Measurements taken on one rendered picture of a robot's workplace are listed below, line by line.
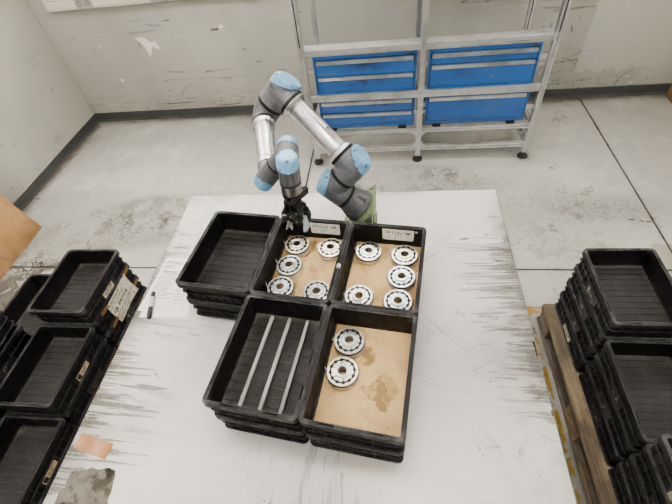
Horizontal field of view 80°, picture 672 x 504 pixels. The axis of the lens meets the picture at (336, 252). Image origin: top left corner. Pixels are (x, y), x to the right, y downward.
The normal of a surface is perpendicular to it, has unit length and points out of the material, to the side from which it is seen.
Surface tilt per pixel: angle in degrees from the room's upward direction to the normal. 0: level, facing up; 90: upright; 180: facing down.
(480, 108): 90
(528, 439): 0
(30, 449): 0
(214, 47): 90
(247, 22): 90
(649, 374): 0
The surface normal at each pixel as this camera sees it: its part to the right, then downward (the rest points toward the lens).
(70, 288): -0.11, -0.65
